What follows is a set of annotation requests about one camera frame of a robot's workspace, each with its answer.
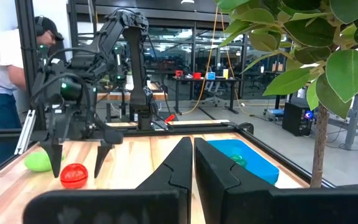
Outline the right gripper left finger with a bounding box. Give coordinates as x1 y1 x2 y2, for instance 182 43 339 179
135 136 194 224

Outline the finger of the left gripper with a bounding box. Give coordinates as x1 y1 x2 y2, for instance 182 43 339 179
93 139 115 179
40 141 63 179

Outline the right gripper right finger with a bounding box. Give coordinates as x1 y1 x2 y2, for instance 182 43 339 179
193 137 272 224

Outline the dark green toy vegetable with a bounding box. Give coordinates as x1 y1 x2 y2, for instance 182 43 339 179
230 154 247 168

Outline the red toy tomato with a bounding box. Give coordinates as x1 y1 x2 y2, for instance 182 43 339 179
60 163 89 189

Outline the blue plastic tupperware box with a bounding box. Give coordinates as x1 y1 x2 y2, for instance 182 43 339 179
206 139 280 185

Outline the lime green toy fruit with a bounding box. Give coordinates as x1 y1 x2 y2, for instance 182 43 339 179
23 151 65 172

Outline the silver aluminium extrusion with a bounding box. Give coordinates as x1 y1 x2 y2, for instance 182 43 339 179
14 109 37 156

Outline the grey office chair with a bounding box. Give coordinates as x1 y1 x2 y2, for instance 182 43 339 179
202 80 229 108

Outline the blue floor device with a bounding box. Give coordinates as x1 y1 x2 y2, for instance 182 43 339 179
265 108 285 121

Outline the black computer tower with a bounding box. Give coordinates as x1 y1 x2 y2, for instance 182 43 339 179
282 101 314 137

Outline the black background table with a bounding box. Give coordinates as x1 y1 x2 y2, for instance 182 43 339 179
172 76 242 115

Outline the green leafy plant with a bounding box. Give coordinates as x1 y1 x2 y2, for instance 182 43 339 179
218 0 358 189

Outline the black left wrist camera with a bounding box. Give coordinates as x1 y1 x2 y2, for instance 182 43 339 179
42 73 90 106

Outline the yellow hanging cable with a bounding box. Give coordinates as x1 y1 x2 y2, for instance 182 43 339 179
181 6 251 116

